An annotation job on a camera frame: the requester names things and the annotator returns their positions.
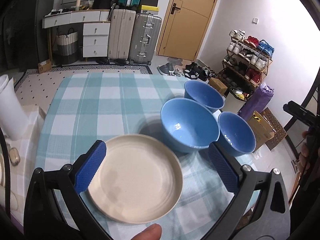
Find cream plate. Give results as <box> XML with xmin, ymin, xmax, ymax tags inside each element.
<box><xmin>88</xmin><ymin>134</ymin><xmax>183</xmax><ymax>224</ymax></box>

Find large blue bowl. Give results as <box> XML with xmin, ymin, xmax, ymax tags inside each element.
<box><xmin>160</xmin><ymin>98</ymin><xmax>220</xmax><ymax>153</ymax></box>

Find right hand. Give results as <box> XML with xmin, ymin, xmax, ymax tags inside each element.
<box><xmin>298</xmin><ymin>131</ymin><xmax>310</xmax><ymax>173</ymax></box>

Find left hand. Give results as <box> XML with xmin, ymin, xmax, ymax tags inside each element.
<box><xmin>132</xmin><ymin>223</ymin><xmax>162</xmax><ymax>240</ymax></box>

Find purple rolled mat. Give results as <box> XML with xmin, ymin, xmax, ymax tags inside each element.
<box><xmin>238</xmin><ymin>83</ymin><xmax>274</xmax><ymax>121</ymax></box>

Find shoe rack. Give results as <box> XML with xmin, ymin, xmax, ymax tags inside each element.
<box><xmin>218</xmin><ymin>29</ymin><xmax>274</xmax><ymax>101</ymax></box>

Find beige earbuds case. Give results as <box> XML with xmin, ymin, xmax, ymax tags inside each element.
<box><xmin>9</xmin><ymin>147</ymin><xmax>21</xmax><ymax>166</ymax></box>

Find white electric kettle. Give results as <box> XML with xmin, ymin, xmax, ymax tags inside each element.
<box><xmin>0</xmin><ymin>74</ymin><xmax>29</xmax><ymax>141</ymax></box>

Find small cardboard box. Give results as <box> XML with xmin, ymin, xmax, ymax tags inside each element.
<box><xmin>38</xmin><ymin>60</ymin><xmax>52</xmax><ymax>74</ymax></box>

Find woven laundry basket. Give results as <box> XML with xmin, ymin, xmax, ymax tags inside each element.
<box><xmin>56</xmin><ymin>28</ymin><xmax>79</xmax><ymax>64</ymax></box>

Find wooden door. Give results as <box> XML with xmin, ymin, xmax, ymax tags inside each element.
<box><xmin>157</xmin><ymin>0</ymin><xmax>216</xmax><ymax>61</ymax></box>

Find white drawer desk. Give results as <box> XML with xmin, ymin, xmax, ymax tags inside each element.
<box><xmin>42</xmin><ymin>9</ymin><xmax>110</xmax><ymax>58</ymax></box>

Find beige suitcase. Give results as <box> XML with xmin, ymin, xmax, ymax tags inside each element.
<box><xmin>107</xmin><ymin>9</ymin><xmax>136</xmax><ymax>62</ymax></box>

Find silver suitcase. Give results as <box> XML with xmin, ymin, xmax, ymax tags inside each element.
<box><xmin>129</xmin><ymin>13</ymin><xmax>162</xmax><ymax>65</ymax></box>

